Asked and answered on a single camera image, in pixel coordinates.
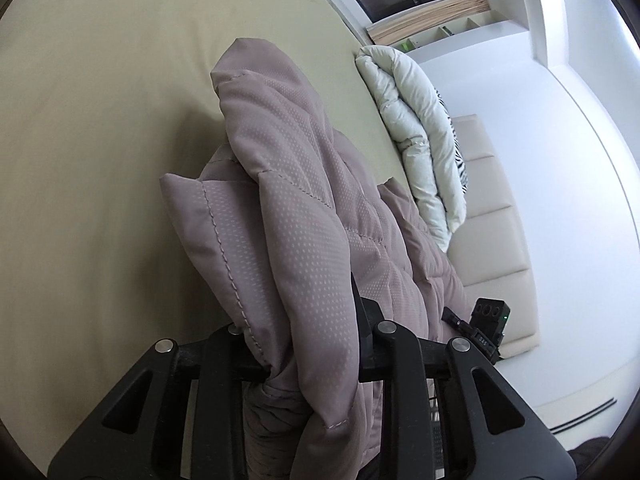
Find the mauve hooded down coat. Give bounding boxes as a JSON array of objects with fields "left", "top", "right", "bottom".
[{"left": 160, "top": 38, "right": 471, "bottom": 479}]

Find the beige padded headboard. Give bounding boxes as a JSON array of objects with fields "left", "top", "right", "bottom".
[{"left": 448, "top": 115, "right": 540, "bottom": 359}]

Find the zebra striped pillow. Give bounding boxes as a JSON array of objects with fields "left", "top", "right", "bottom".
[{"left": 435, "top": 90, "right": 469, "bottom": 194}]

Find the folded white duvet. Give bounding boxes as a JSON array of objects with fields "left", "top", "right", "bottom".
[{"left": 355, "top": 46, "right": 466, "bottom": 252}]

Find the right beige curtain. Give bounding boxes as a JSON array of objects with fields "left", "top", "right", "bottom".
[{"left": 367, "top": 0, "right": 490, "bottom": 46}]

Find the beige bed sheet mattress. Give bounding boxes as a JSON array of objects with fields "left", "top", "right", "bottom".
[{"left": 1, "top": 0, "right": 404, "bottom": 468}]

